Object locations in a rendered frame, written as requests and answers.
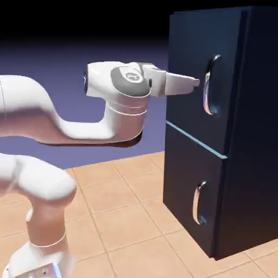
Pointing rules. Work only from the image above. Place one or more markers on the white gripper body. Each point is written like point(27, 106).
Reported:
point(178, 85)

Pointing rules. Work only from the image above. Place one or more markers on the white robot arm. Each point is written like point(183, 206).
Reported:
point(121, 86)

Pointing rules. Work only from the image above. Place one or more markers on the dark blue cabinet door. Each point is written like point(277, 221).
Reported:
point(184, 184)
point(186, 113)

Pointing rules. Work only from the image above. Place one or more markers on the dark blue cabinet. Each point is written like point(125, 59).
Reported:
point(249, 130)

